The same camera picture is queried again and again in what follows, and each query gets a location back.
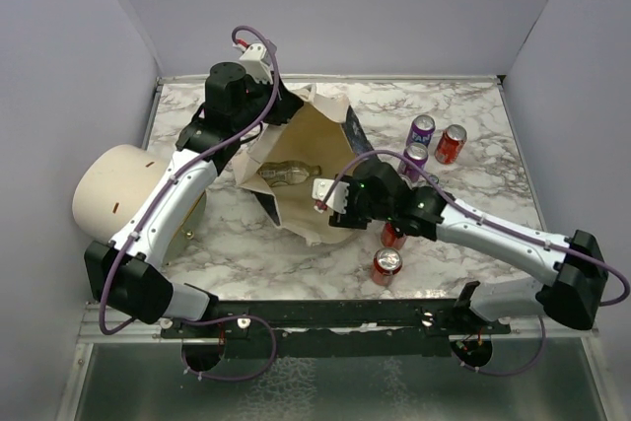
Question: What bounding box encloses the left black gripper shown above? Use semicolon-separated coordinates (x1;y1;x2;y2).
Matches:
232;69;303;132

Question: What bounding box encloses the red cola can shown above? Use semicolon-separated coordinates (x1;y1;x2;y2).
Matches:
381;222;407;250

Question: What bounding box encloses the red cola can three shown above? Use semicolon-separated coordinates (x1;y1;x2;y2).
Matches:
372;247;403;286

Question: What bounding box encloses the purple fanta can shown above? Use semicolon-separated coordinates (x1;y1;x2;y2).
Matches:
398;142;429;183

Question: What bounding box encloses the beige canvas tote bag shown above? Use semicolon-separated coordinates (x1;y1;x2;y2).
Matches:
232;85;372;246

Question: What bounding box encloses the clear glass bottle two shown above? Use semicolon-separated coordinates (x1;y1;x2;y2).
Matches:
257;160;322;187

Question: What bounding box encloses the purple fanta can two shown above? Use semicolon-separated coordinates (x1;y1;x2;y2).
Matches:
406;114;436;147

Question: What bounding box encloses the red cola can two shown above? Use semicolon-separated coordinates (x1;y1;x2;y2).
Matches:
435;124;467;165

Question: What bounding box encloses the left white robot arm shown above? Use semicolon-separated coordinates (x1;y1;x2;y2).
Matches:
84;57;303;337

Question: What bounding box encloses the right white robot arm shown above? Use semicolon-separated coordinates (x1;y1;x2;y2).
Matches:
312;158;608;333

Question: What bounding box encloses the cream cylindrical container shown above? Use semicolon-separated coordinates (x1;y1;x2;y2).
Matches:
72;144;217;268

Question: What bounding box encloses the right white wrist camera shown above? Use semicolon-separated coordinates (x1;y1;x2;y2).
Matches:
312;178;349;214

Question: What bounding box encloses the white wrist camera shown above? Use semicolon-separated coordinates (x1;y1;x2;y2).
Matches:
234;38;276;85
312;178;349;214

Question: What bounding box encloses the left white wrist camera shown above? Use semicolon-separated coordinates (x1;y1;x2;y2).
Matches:
234;38;276;85

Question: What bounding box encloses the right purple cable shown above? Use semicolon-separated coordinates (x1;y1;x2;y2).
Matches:
322;149;631;377

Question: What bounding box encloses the purple cable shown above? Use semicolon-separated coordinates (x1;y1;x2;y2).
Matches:
322;149;631;377
98;25;278;383

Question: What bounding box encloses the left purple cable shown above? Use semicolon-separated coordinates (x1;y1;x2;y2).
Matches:
98;25;278;383

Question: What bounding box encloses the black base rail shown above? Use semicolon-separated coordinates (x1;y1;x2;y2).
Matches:
161;299;510;359

